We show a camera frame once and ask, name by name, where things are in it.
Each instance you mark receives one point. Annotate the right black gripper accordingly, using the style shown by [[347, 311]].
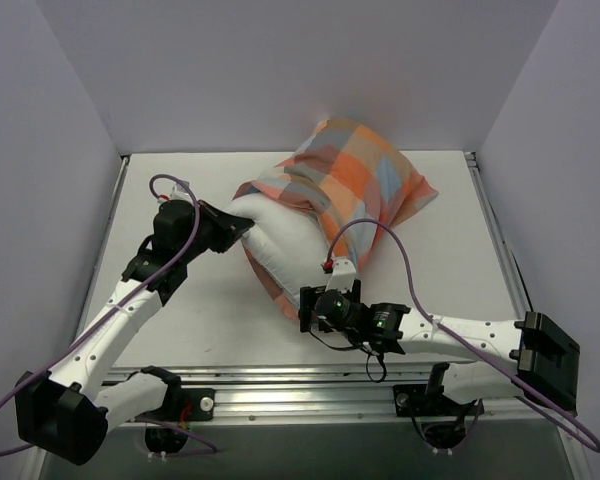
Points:
[[306, 308]]

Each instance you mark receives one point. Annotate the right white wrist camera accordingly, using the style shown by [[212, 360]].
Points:
[[341, 274]]

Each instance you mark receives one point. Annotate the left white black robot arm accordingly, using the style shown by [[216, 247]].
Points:
[[65, 410]]

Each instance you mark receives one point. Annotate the aluminium side rail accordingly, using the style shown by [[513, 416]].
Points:
[[125, 159], [508, 263]]

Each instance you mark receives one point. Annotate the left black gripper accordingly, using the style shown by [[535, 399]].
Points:
[[222, 226]]

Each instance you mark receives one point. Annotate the checkered orange blue pillowcase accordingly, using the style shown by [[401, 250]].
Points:
[[352, 180]]

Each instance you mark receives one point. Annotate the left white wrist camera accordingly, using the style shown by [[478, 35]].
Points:
[[177, 193]]

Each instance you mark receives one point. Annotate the aluminium front rail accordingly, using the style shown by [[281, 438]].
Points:
[[336, 394]]

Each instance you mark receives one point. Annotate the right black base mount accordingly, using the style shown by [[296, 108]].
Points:
[[440, 423]]

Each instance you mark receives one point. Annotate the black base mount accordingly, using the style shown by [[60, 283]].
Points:
[[440, 423], [183, 409]]

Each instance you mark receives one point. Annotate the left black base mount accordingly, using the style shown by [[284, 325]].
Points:
[[183, 409]]

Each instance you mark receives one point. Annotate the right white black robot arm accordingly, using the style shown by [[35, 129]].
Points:
[[532, 357]]

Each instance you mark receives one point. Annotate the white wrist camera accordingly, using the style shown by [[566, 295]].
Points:
[[341, 274], [177, 193]]

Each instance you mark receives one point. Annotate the right aluminium side rail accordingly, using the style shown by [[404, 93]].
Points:
[[508, 263]]

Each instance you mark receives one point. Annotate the left aluminium side rail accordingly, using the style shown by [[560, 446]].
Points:
[[125, 159]]

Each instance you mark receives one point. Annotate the white pillow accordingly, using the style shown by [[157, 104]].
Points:
[[285, 248]]

